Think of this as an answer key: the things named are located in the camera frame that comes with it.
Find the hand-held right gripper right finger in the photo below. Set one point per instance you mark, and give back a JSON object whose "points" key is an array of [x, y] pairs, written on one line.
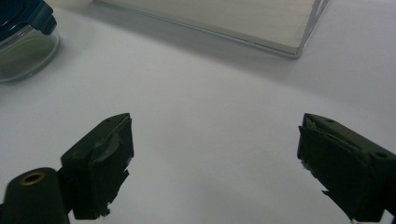
{"points": [[342, 168]]}

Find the glass container with blue lid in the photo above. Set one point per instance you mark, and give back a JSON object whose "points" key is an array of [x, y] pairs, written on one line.
{"points": [[28, 53]]}

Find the clear box with beige board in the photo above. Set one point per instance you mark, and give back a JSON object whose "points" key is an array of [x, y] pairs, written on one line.
{"points": [[218, 15]]}

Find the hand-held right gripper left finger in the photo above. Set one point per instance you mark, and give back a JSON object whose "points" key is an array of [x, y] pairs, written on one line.
{"points": [[106, 161]]}

